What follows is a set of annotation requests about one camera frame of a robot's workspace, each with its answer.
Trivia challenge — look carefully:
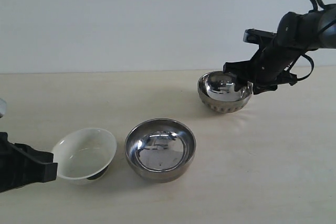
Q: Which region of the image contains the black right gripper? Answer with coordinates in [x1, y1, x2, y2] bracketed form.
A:
[223, 39, 301, 95]

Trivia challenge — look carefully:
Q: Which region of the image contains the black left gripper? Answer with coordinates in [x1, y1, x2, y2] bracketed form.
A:
[1, 132, 58, 193]

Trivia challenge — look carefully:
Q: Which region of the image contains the ribbed stainless steel bowl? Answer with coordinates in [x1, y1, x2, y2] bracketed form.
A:
[197, 71, 253, 114]

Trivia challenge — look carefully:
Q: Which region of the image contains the white ceramic bowl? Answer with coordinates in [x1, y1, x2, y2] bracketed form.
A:
[52, 127, 118, 185]

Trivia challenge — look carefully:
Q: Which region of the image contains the plain stainless steel bowl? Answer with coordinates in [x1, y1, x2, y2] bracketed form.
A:
[124, 118, 196, 183]

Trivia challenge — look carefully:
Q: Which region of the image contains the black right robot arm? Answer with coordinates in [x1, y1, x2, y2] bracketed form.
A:
[223, 4, 335, 94]

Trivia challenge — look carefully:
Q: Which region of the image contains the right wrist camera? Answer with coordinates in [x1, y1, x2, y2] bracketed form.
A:
[243, 28, 277, 45]

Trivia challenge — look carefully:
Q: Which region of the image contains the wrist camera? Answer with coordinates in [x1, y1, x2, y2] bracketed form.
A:
[0, 98, 7, 118]
[243, 28, 277, 45]

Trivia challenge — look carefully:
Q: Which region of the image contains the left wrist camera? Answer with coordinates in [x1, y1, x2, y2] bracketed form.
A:
[0, 98, 7, 118]

